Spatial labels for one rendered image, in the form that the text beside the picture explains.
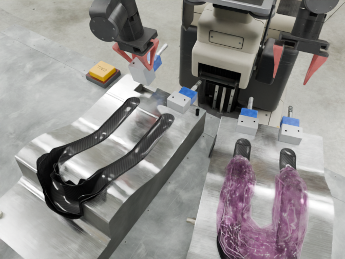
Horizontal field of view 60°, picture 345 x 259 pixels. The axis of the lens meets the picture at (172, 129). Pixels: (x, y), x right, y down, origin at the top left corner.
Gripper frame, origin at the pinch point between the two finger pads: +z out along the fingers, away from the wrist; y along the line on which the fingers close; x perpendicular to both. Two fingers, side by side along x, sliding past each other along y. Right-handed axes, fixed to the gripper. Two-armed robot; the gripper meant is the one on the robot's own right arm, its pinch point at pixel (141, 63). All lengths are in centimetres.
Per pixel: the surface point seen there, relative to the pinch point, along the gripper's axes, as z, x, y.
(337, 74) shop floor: 122, 148, 33
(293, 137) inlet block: 15.2, 5.5, 38.3
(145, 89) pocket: 10.3, 0.3, -2.4
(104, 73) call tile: 11.3, 1.4, -19.7
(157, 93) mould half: 8.7, -0.7, 3.2
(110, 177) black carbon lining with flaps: 3.6, -27.9, 11.3
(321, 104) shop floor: 117, 112, 32
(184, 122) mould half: 9.6, -5.5, 14.4
